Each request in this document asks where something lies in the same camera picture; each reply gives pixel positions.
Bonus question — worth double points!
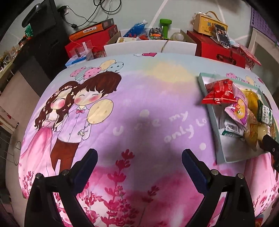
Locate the green dumbbell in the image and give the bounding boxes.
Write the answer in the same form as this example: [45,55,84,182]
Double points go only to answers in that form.
[160,19,172,40]

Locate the yellow swiss roll packet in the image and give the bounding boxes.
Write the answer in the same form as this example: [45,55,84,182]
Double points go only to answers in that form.
[243,109,262,151]

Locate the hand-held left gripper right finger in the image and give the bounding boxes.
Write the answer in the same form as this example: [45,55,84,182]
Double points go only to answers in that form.
[182,149,255,227]

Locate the wire rack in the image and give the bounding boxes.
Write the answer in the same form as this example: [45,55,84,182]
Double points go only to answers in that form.
[0,131,22,166]

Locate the small yellow box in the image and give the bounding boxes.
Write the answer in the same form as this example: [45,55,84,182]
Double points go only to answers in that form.
[116,37,138,43]

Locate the orange flat box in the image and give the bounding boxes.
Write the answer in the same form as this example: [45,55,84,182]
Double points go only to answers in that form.
[69,19,114,41]

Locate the red gift box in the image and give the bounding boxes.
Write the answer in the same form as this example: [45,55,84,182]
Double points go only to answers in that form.
[65,24,118,59]

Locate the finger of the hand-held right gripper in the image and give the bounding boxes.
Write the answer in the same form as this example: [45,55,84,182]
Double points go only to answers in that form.
[260,134,279,171]

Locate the printed blanket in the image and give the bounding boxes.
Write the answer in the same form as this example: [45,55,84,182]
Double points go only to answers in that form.
[18,52,279,227]

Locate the beige cabinet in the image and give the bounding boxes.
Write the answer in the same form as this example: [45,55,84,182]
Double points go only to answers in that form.
[0,70,42,131]

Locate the round patterned toy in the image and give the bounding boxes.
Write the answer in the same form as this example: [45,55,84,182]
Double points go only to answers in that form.
[149,27,163,40]

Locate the yellow box with handle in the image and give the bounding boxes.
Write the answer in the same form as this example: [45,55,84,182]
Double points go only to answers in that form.
[193,11,228,36]

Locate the blue tissue box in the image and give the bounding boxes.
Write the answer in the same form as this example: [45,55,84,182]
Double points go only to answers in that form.
[65,56,92,68]

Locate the black monitor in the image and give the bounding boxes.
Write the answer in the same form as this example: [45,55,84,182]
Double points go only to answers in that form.
[29,0,57,36]

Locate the teal tray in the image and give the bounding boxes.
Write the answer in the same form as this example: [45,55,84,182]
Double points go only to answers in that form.
[198,72,279,164]

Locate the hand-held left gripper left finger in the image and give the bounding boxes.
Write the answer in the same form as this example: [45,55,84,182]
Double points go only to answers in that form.
[25,148,98,227]

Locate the white cardboard box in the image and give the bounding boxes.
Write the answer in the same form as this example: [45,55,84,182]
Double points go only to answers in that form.
[103,28,197,57]

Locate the red box with cutout handle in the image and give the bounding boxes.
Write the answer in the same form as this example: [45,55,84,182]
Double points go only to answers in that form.
[187,31,251,69]

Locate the purple swiss roll packet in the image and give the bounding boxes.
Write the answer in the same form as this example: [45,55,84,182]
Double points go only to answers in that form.
[224,84,249,128]

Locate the dark grey handheld device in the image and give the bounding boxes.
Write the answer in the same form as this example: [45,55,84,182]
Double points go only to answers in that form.
[22,3,47,25]

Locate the black cabinet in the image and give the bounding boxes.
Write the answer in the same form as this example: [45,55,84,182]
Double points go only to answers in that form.
[18,33,70,88]

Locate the white table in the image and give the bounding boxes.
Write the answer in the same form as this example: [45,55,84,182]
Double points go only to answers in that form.
[248,28,279,68]

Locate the black cable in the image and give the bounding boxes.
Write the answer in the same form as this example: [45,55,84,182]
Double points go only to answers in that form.
[63,0,122,29]

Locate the red paper bag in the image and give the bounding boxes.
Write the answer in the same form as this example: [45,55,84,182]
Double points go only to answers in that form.
[237,44,261,70]

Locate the clear tape roll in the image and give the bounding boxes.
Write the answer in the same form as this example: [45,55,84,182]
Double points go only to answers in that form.
[171,32,186,41]

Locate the red candy packet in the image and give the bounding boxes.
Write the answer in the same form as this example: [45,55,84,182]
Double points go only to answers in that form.
[202,79,237,105]

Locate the yellow pudding cup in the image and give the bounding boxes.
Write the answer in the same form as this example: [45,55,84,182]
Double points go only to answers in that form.
[257,123,271,142]

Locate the white green snack packet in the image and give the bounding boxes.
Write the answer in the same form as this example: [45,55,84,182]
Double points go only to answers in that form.
[219,109,246,138]

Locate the purple plastic basket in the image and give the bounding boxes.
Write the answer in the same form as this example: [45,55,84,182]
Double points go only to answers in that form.
[251,8,279,42]

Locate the green milk carton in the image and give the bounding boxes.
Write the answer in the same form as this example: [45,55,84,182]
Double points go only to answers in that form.
[257,99,274,126]

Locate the clear plastic box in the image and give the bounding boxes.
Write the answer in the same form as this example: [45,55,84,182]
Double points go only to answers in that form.
[69,41,93,59]

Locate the smartphone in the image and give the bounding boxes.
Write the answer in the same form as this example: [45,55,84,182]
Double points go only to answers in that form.
[214,23,231,48]

